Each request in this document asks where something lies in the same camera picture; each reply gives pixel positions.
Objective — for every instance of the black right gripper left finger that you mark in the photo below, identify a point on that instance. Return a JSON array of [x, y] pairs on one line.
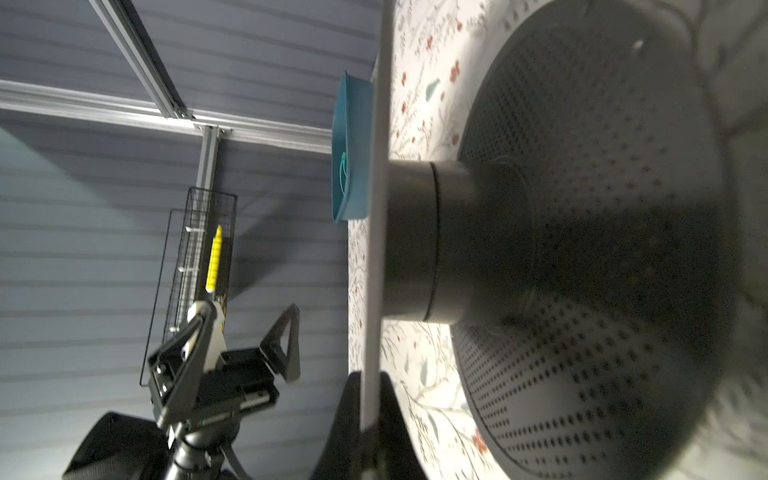
[[342, 446]]

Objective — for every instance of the black wire wall basket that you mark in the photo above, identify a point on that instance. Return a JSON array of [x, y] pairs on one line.
[[183, 269]]

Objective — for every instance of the teal plastic tub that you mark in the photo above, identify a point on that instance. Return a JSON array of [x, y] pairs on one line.
[[351, 149]]

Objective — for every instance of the grey perforated cable spool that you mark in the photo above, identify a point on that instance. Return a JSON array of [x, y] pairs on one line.
[[571, 281]]

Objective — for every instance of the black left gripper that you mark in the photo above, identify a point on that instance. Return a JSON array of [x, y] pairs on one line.
[[187, 394]]

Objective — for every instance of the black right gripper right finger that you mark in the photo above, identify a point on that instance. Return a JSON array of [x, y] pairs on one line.
[[395, 446]]

